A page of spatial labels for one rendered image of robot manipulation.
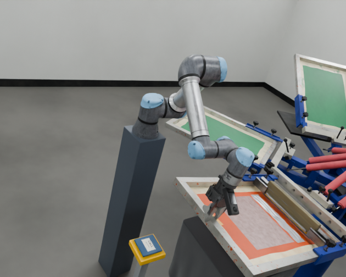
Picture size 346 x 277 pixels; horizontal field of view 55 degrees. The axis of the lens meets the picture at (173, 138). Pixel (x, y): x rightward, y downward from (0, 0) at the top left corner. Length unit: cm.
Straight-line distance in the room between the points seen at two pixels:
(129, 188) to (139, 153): 26
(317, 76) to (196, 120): 217
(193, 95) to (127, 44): 389
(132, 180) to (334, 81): 224
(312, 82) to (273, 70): 404
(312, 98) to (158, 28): 294
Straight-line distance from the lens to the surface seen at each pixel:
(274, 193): 196
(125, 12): 507
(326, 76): 346
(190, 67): 145
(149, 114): 179
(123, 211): 214
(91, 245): 282
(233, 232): 156
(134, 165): 190
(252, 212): 179
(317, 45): 676
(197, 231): 176
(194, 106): 138
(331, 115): 322
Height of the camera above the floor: 216
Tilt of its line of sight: 30 degrees down
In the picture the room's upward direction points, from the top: 16 degrees clockwise
